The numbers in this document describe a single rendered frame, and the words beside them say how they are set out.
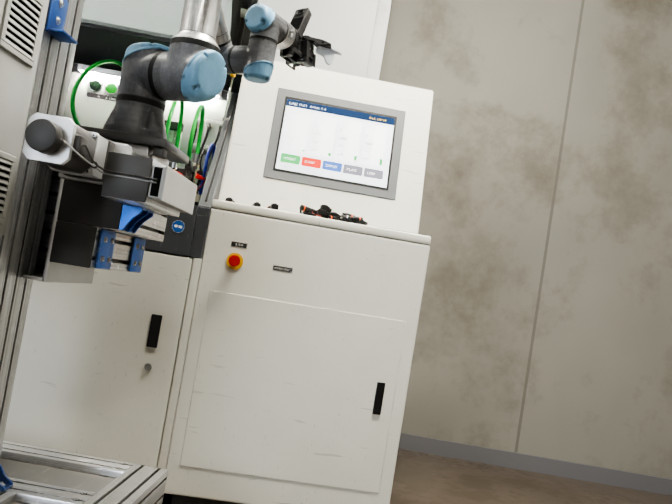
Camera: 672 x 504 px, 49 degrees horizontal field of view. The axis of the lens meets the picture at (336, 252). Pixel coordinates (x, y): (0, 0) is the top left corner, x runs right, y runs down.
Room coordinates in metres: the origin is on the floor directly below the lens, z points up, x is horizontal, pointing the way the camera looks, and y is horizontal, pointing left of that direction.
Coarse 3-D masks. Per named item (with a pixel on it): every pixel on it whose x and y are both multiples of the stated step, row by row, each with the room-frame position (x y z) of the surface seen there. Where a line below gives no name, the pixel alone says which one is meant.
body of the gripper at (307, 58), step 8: (296, 32) 2.00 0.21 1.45; (296, 40) 2.00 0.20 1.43; (304, 40) 2.06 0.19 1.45; (288, 48) 2.00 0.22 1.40; (296, 48) 2.04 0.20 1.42; (304, 48) 2.05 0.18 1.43; (312, 48) 2.09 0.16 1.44; (280, 56) 2.02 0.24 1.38; (288, 56) 2.02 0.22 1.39; (296, 56) 2.06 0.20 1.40; (304, 56) 2.06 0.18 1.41; (312, 56) 2.09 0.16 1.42; (288, 64) 2.09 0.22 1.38; (296, 64) 2.10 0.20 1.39; (304, 64) 2.08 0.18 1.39; (312, 64) 2.08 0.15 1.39
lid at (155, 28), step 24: (96, 0) 2.51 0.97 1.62; (120, 0) 2.50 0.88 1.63; (144, 0) 2.49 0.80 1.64; (168, 0) 2.48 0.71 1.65; (240, 0) 2.43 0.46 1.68; (96, 24) 2.60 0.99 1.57; (120, 24) 2.59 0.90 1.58; (144, 24) 2.58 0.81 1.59; (168, 24) 2.57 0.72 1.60; (96, 48) 2.68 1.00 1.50; (120, 48) 2.67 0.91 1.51
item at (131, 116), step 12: (120, 96) 1.71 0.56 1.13; (132, 96) 1.70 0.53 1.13; (120, 108) 1.70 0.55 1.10; (132, 108) 1.69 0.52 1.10; (144, 108) 1.70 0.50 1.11; (156, 108) 1.72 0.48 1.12; (108, 120) 1.72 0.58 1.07; (120, 120) 1.69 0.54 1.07; (132, 120) 1.69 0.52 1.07; (144, 120) 1.70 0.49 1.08; (156, 120) 1.72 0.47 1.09; (132, 132) 1.68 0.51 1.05; (144, 132) 1.69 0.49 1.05; (156, 132) 1.71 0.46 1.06
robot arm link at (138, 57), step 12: (132, 48) 1.71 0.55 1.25; (144, 48) 1.70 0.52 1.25; (156, 48) 1.70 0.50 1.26; (168, 48) 1.73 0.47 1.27; (132, 60) 1.70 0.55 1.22; (144, 60) 1.69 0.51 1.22; (132, 72) 1.70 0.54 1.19; (144, 72) 1.68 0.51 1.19; (120, 84) 1.72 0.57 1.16; (132, 84) 1.70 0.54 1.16; (144, 84) 1.69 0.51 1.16; (144, 96) 1.70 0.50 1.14; (156, 96) 1.71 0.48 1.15
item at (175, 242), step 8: (168, 216) 2.24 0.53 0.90; (184, 216) 2.24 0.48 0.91; (192, 216) 2.25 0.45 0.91; (168, 224) 2.24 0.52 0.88; (192, 224) 2.25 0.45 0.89; (168, 232) 2.24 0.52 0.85; (184, 232) 2.25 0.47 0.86; (192, 232) 2.25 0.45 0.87; (152, 240) 2.24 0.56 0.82; (168, 240) 2.24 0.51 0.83; (176, 240) 2.24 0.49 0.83; (184, 240) 2.25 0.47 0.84; (152, 248) 2.24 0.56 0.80; (160, 248) 2.24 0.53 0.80; (168, 248) 2.24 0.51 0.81; (176, 248) 2.24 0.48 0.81; (184, 248) 2.25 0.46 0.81
